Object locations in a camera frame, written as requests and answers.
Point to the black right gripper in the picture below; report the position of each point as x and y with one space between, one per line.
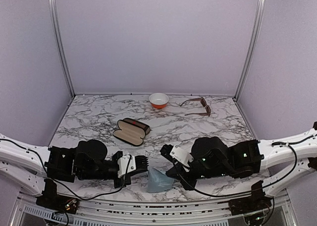
177 172

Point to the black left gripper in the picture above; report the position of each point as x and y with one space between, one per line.
126 178

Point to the light blue cleaning cloth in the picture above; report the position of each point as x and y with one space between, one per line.
158 181

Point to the black woven glasses case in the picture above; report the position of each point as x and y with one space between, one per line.
129 133

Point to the brown striped glasses case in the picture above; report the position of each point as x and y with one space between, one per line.
139 124

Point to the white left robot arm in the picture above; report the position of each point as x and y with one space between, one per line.
86 161

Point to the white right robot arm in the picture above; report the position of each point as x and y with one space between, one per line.
210 157

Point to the brown translucent sunglasses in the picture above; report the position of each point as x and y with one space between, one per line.
203 104

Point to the white bowl orange outside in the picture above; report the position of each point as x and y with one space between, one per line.
158 100

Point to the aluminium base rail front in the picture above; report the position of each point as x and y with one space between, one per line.
117 213

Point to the aluminium frame post right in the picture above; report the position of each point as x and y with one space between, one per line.
250 51

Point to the aluminium frame post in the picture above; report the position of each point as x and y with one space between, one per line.
250 51
60 48

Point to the aluminium frame post left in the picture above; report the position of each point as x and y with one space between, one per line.
60 48

